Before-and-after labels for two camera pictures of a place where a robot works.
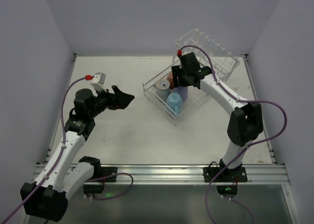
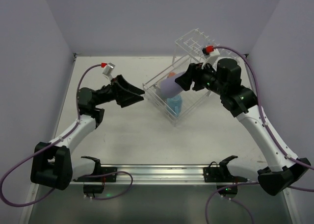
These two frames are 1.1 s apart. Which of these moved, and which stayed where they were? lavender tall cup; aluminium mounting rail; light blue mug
Moved: lavender tall cup
Stayed: light blue mug; aluminium mounting rail
